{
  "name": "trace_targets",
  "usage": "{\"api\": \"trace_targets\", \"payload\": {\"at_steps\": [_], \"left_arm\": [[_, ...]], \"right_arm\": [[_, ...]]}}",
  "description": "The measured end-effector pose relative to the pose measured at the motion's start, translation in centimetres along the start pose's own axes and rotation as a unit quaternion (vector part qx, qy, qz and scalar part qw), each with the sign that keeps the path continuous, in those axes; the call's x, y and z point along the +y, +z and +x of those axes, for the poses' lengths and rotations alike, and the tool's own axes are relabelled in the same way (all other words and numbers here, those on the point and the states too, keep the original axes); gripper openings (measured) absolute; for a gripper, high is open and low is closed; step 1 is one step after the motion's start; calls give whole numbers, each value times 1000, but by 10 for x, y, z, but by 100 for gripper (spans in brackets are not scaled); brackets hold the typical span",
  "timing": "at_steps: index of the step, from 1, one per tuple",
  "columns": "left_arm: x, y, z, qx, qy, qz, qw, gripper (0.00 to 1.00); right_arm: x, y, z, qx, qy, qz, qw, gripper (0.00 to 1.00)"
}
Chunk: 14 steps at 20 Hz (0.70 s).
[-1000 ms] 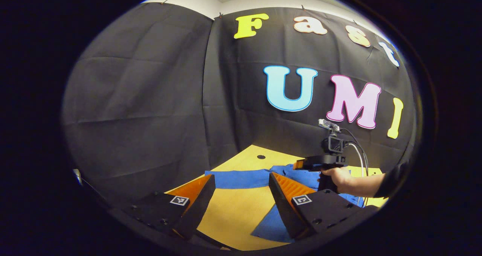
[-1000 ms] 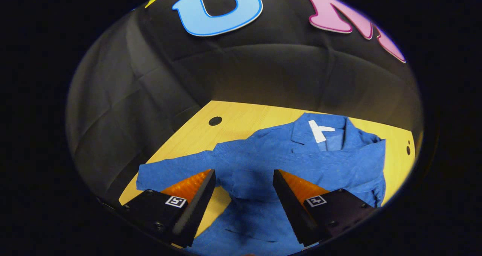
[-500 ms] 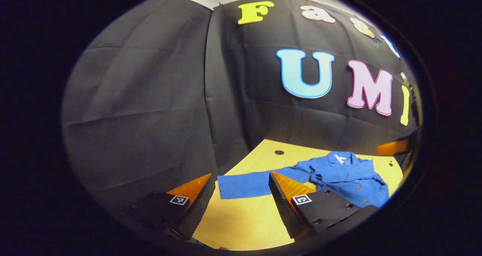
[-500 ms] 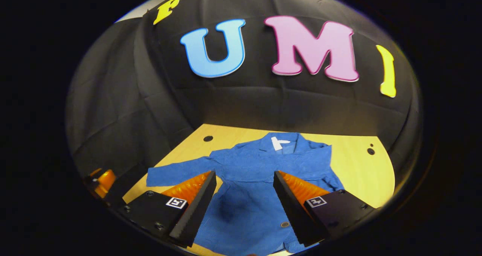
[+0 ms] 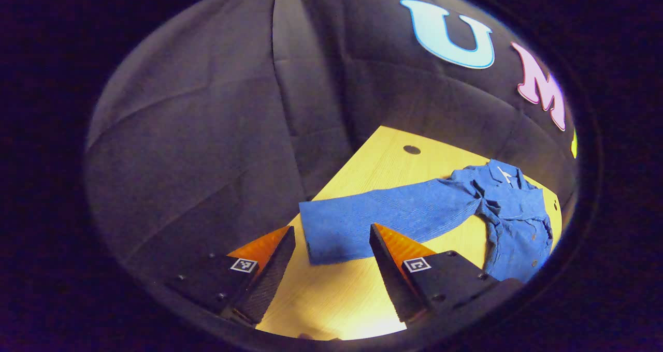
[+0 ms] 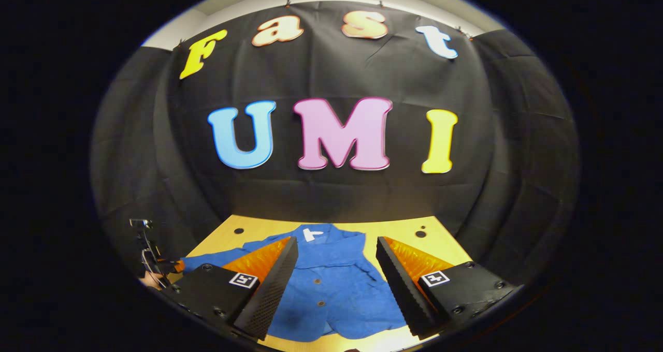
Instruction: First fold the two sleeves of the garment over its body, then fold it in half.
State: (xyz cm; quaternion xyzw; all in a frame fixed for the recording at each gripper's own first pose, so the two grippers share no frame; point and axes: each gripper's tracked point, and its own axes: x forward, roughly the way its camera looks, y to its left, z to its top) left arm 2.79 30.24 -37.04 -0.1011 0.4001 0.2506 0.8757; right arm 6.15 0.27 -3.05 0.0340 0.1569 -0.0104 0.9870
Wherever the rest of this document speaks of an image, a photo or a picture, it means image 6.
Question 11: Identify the blue corduroy shirt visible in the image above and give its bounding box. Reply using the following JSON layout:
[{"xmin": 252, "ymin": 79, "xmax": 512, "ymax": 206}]
[{"xmin": 180, "ymin": 224, "xmax": 410, "ymax": 342}]

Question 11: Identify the black backdrop cloth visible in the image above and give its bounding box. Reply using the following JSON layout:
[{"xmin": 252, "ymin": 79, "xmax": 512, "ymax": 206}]
[{"xmin": 91, "ymin": 0, "xmax": 581, "ymax": 290}]

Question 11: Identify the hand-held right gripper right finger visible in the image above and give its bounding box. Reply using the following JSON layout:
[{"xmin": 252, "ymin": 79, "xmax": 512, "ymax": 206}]
[{"xmin": 376, "ymin": 236, "xmax": 518, "ymax": 341}]

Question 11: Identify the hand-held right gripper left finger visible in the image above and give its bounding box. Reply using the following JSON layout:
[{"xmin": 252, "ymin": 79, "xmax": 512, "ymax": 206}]
[{"xmin": 168, "ymin": 236, "xmax": 300, "ymax": 341}]

